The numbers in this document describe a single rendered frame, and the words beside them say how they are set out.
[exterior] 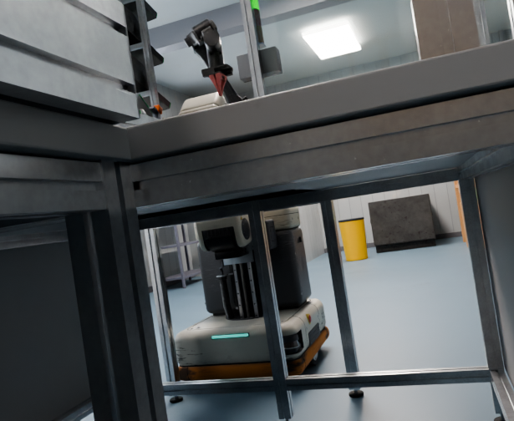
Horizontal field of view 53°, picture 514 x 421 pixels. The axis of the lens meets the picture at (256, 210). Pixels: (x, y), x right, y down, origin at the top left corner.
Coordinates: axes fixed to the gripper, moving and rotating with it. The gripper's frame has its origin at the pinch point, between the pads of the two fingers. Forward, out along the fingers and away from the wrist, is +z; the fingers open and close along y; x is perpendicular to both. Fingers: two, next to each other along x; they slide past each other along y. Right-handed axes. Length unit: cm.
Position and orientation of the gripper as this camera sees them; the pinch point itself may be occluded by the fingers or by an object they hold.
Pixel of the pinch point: (220, 93)
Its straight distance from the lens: 192.5
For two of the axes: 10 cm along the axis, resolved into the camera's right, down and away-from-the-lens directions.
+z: 1.4, 9.9, -0.3
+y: 9.4, -1.4, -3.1
